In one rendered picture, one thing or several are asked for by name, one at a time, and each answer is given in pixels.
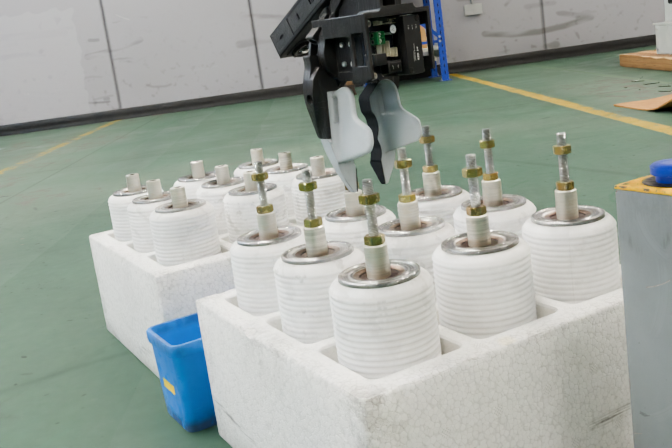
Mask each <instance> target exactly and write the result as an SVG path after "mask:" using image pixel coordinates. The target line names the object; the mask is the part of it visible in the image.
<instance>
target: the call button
mask: <svg viewBox="0 0 672 448"><path fill-rule="evenodd" d="M650 174H651V175H653V176H655V179H656V182H658V183H663V184H672V159H664V160H659V161H655V162H653V163H652V164H651V165H650Z"/></svg>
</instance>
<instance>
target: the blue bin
mask: <svg viewBox="0 0 672 448"><path fill-rule="evenodd" d="M146 334H147V339H148V341H149V342H150V343H151V344H152V347H153V351H154V356H155V360H156V364H157V368H158V372H159V377H160V381H161V385H162V389H163V394H164V398H165V402H166V406H167V410H168V413H169V414H170V415H171V416H172V417H173V418H174V419H175V420H176V421H177V422H178V423H179V424H180V425H181V426H182V427H183V428H184V429H185V430H186V431H188V432H198V431H201V430H203V429H206V428H209V427H211V426H214V425H217V420H216V415H215V409H214V403H213V398H212V392H211V386H210V381H209V375H208V369H207V364H206V358H205V352H204V347H203V341H202V335H201V330H200V324H199V318H198V313H197V312H196V313H193V314H190V315H186V316H183V317H180V318H177V319H173V320H170V321H167V322H163V323H160V324H157V325H154V326H151V327H149V328H148V329H147V330H146Z"/></svg>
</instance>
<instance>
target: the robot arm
mask: <svg viewBox="0 0 672 448"><path fill-rule="evenodd" d="M420 24H425V25H426V35H427V44H428V53H429V55H427V56H423V49H422V40H421V31H420ZM270 38H271V40H272V42H273V44H274V46H275V48H276V51H277V53H278V55H279V57H280V59H282V58H287V57H294V58H296V57H303V61H304V76H303V94H304V100H305V104H306V107H307V110H308V113H309V116H310V118H311V121H312V123H313V126H314V129H315V131H316V134H317V137H318V138H319V139H320V140H321V142H322V145H323V147H324V150H325V152H326V154H327V156H328V158H329V160H330V162H331V164H332V165H333V167H334V169H335V171H336V172H337V174H338V176H339V177H340V179H341V180H342V182H343V183H344V184H345V186H346V187H347V189H348V190H349V191H350V192H354V193H355V192H358V178H357V168H356V166H355V163H354V160H353V159H356V158H359V157H361V156H364V155H366V154H369V153H370V152H371V158H370V160H371V161H370V164H371V166H372V168H373V170H374V172H375V173H376V175H377V177H378V179H379V181H380V183H381V184H387V183H388V182H389V179H390V176H391V173H392V170H393V166H394V161H395V154H396V149H397V148H400V147H403V146H406V145H408V144H411V143H414V142H416V141H418V140H419V139H420V138H421V136H422V126H421V123H420V120H419V119H418V118H417V117H416V116H414V115H413V114H411V113H409V112H408V111H406V110H405V109H404V108H403V107H402V105H401V102H400V98H399V93H398V87H399V76H403V75H414V74H419V73H423V72H424V71H425V69H434V68H436V67H435V57H434V48H433V38H432V29H431V19H430V10H429V6H421V7H415V6H414V4H413V3H404V4H401V0H297V1H296V3H295V4H294V5H293V6H292V8H291V9H290V10H289V12H288V13H287V14H286V16H285V17H284V18H283V19H282V21H281V22H280V23H279V25H278V26H277V27H276V28H275V30H274V31H273V32H272V34H271V35H270ZM306 55H308V56H306ZM347 81H352V84H362V83H368V84H367V85H366V87H365V88H364V90H363V91H362V93H361V94H360V96H359V99H358V100H359V105H360V110H361V112H362V114H363V115H364V117H365V118H366V121H367V125H368V126H367V125H366V124H365V123H364V122H362V121H361V120H360V119H359V118H358V115H357V112H356V102H355V96H354V93H353V91H352V90H351V89H350V88H349V87H343V86H344V85H345V83H346V82H347ZM340 87H342V88H340ZM338 88H340V89H338Z"/></svg>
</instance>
